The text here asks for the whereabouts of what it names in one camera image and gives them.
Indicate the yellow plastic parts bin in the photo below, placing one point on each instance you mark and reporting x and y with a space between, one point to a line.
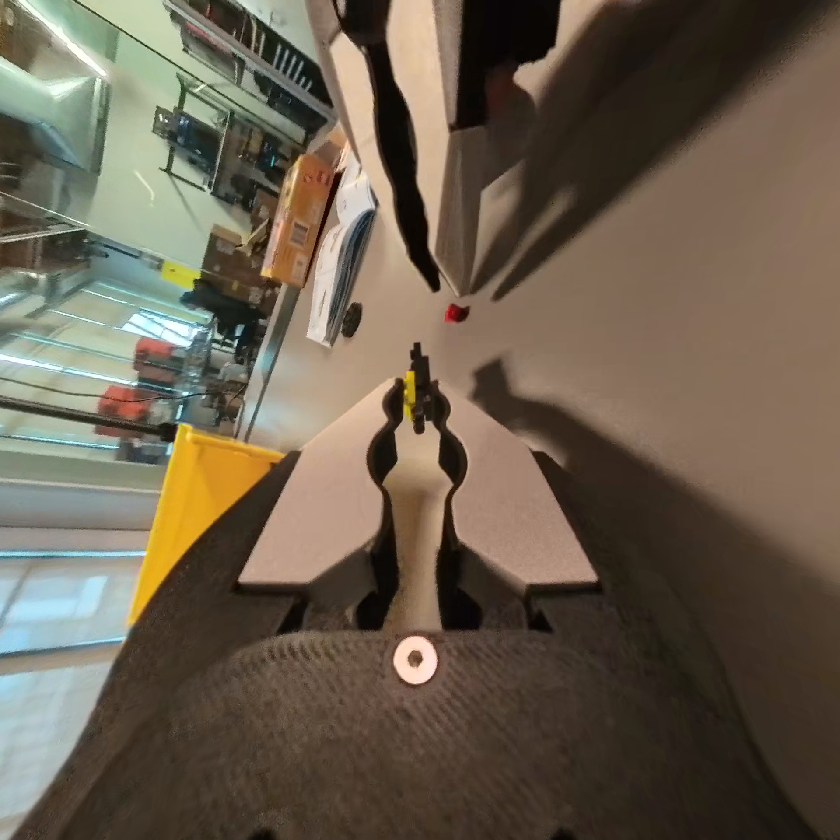
197 485

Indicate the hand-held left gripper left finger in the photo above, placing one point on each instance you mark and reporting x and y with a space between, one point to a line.
315 512

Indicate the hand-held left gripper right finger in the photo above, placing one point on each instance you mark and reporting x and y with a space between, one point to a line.
518 518

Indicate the black office chair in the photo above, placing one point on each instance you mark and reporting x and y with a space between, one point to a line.
226 305

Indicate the lego instruction booklet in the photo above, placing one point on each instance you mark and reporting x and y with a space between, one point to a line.
341 262

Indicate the red storage box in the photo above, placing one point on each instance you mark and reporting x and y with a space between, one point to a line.
124 410
156 358

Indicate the small black red lego assembly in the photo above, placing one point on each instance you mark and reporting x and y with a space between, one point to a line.
420 394

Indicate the black light stand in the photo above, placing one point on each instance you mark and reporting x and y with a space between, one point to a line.
85 413

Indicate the metal storage shelving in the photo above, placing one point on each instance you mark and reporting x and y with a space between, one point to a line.
249 85

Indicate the orange lego box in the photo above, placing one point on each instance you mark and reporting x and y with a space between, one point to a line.
298 223

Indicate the black round lego plate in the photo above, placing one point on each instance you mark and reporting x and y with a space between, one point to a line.
353 319

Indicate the small red lego piece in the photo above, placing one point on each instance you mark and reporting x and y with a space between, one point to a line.
457 313

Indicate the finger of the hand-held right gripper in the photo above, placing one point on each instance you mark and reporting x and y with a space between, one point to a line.
400 144
472 197

